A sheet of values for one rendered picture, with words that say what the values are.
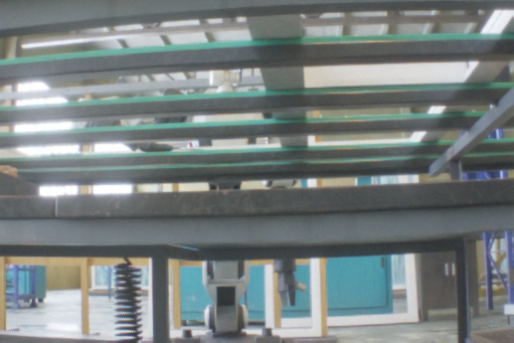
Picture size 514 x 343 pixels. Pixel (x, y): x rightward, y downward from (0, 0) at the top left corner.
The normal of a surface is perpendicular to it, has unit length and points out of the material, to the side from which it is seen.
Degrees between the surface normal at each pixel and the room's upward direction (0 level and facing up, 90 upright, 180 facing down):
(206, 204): 90
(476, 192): 90
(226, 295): 142
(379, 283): 90
